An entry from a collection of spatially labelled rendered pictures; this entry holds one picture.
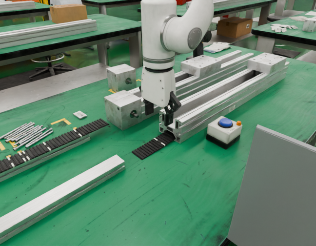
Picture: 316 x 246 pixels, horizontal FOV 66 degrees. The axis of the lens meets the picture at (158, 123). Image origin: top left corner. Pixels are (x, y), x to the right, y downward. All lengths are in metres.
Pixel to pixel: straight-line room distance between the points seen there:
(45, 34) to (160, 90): 1.63
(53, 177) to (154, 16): 0.49
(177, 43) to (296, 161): 0.33
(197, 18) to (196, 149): 0.40
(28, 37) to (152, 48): 1.60
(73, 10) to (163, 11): 2.23
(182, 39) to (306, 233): 0.42
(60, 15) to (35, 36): 0.65
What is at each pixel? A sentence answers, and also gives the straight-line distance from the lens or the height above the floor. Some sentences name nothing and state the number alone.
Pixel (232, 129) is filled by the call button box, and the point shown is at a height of 0.84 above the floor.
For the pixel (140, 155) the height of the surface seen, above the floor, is 0.78.
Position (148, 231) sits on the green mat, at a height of 0.78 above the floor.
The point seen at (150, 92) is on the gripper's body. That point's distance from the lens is 0.68.
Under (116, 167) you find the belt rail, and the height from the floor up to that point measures 0.80.
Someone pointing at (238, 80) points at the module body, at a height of 0.85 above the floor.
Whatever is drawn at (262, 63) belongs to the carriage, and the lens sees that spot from 1.20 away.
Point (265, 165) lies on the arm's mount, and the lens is 0.42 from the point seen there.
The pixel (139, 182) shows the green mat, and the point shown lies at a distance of 0.67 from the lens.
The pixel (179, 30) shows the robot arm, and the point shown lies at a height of 1.15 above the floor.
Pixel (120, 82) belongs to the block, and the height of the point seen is 0.83.
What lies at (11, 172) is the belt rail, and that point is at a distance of 0.79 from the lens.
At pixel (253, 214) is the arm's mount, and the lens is 0.50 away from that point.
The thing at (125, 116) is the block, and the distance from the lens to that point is 0.85.
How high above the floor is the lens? 1.27
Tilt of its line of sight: 33 degrees down
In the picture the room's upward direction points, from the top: straight up
